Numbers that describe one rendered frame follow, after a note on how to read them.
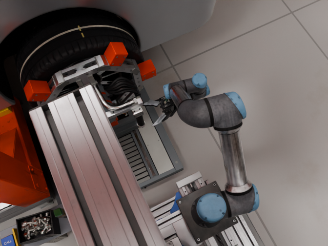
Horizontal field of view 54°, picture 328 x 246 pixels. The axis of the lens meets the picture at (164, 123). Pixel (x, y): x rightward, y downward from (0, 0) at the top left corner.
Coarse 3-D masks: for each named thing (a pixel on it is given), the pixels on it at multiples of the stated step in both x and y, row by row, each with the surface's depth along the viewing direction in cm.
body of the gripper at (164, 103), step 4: (164, 96) 166; (164, 100) 167; (168, 100) 166; (172, 100) 166; (164, 104) 164; (168, 104) 164; (172, 104) 164; (164, 108) 165; (168, 108) 165; (172, 108) 167; (164, 112) 169; (168, 112) 169
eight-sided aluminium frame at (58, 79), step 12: (96, 60) 149; (132, 60) 165; (60, 72) 147; (72, 72) 150; (84, 72) 147; (96, 72) 151; (132, 72) 165; (48, 84) 152; (60, 84) 146; (120, 96) 194; (132, 96) 190
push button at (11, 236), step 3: (12, 234) 186; (6, 237) 185; (9, 237) 185; (12, 237) 185; (3, 240) 184; (6, 240) 184; (9, 240) 184; (12, 240) 184; (3, 243) 184; (6, 243) 184; (9, 243) 184; (12, 243) 184; (15, 243) 185
